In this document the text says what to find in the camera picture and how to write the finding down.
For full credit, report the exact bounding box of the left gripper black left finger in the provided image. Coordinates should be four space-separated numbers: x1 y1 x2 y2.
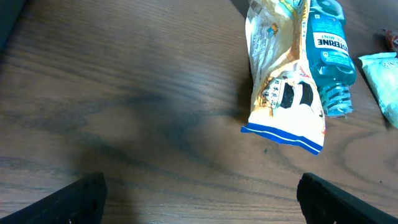
1 172 107 224

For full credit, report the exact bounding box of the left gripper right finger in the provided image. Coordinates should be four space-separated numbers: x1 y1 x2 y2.
297 172 397 224

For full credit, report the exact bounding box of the yellow noodle snack bag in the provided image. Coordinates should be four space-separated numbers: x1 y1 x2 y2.
241 0 326 155

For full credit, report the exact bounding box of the teal wet wipes pack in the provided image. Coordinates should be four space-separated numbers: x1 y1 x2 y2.
359 52 397 128

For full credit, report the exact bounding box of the teal mouthwash bottle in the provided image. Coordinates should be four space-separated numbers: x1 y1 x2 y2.
306 0 356 117

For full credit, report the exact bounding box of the red chocolate bar wrapper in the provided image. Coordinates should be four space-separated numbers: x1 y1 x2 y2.
384 29 398 52

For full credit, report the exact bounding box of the grey plastic basket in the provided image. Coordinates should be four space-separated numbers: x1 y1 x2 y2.
0 0 26 50

